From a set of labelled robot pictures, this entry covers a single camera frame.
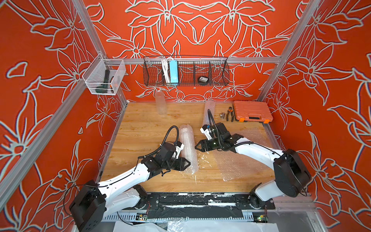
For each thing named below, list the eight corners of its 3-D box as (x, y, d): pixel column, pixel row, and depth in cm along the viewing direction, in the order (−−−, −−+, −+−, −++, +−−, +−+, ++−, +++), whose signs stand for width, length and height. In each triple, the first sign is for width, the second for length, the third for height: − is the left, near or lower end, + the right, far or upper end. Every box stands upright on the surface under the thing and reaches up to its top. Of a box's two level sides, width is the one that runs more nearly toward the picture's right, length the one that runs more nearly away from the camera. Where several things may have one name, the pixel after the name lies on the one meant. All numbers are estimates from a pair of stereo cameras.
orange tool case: (237, 123, 105) (238, 120, 102) (231, 103, 118) (232, 100, 115) (273, 122, 105) (275, 119, 102) (263, 103, 118) (265, 100, 115)
